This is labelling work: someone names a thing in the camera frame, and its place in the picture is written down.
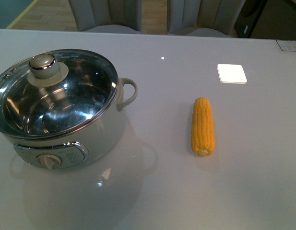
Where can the black washing machine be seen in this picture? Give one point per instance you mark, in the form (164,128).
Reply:
(248,17)

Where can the label sticker on table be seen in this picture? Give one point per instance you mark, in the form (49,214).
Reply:
(287,45)

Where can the yellow corn cob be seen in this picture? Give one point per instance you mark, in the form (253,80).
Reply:
(202,129)

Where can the beige upholstered chair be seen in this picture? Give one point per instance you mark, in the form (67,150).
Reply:
(203,18)
(108,16)

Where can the right beige upholstered chair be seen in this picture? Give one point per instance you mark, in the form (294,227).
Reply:
(203,18)

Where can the glass pot lid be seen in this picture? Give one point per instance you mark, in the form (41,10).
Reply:
(89,87)

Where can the white electric cooking pot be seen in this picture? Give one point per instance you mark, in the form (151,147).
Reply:
(82,146)

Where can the left beige upholstered chair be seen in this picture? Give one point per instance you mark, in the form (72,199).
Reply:
(108,16)

